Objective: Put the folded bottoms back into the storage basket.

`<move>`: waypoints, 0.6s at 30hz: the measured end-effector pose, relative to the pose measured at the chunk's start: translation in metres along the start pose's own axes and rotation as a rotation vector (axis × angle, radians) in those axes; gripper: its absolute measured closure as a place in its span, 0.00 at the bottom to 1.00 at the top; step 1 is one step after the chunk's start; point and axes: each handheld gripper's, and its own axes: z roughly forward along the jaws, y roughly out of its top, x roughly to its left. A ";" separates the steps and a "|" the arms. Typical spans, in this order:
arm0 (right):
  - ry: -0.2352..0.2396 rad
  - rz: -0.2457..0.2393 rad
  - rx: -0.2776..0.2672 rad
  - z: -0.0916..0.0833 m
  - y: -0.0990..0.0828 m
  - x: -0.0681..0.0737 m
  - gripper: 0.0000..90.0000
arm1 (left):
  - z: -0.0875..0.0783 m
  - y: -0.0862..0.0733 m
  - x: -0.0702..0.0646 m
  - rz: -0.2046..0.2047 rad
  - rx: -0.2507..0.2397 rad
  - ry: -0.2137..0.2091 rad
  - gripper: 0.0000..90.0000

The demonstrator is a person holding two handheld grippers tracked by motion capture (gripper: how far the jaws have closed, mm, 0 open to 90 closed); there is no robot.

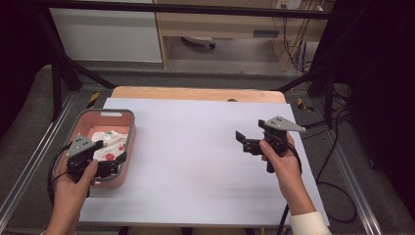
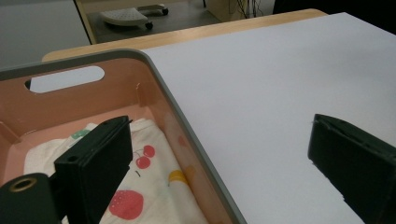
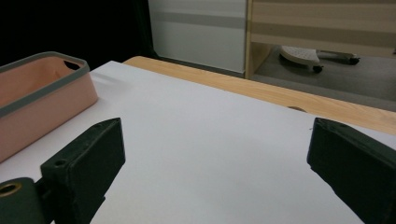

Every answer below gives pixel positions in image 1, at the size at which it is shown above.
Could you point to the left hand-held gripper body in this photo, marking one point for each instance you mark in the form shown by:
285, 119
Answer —
80, 147

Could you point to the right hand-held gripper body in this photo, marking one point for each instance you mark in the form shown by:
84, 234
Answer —
277, 130

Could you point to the person's right hand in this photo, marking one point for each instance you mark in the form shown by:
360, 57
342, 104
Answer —
284, 169

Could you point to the person's left hand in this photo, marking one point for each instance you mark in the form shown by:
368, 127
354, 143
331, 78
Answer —
70, 189

